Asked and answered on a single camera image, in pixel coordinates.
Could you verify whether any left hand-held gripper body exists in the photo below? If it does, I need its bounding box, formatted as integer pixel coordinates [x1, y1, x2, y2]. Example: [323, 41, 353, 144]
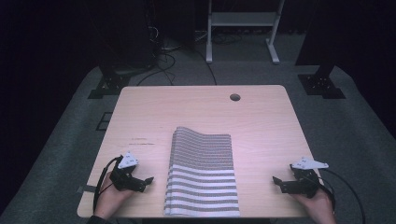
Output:
[109, 151, 146, 192]

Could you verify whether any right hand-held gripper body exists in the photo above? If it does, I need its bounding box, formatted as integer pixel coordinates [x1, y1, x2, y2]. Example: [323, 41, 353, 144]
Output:
[289, 157, 330, 200]

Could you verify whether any stack of striped towels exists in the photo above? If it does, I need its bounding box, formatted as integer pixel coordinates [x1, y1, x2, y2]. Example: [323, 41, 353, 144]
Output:
[163, 125, 241, 217]

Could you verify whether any person's left hand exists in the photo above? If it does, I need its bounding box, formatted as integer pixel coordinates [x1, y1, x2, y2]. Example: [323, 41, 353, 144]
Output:
[93, 172, 135, 220]

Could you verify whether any person's right hand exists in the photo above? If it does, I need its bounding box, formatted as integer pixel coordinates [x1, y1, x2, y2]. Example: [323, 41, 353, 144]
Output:
[293, 189, 337, 224]

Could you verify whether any grey tape strip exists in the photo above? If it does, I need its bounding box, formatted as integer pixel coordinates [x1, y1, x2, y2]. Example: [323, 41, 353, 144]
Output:
[76, 184, 98, 194]

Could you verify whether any dark floor plate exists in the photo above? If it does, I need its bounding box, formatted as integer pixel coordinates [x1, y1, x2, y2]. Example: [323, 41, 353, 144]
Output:
[95, 111, 114, 132]

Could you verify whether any black stand base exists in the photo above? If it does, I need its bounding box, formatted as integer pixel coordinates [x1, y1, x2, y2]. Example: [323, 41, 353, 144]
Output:
[87, 63, 133, 100]
[297, 63, 347, 100]

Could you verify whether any white metal stand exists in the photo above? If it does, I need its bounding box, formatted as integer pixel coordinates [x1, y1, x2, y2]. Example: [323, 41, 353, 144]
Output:
[205, 0, 289, 65]

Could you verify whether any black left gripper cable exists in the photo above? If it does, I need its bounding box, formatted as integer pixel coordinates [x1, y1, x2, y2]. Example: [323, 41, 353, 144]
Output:
[92, 155, 124, 213]

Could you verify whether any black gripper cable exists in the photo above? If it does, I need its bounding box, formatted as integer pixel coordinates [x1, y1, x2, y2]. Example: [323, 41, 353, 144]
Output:
[317, 167, 366, 224]
[92, 155, 124, 213]

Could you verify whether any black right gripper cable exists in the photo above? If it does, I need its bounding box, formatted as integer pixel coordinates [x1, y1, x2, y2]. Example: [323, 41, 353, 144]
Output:
[317, 167, 366, 224]

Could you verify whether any black floor cable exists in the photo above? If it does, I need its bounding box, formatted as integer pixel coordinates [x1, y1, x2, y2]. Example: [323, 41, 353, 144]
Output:
[135, 51, 177, 87]
[191, 49, 219, 86]

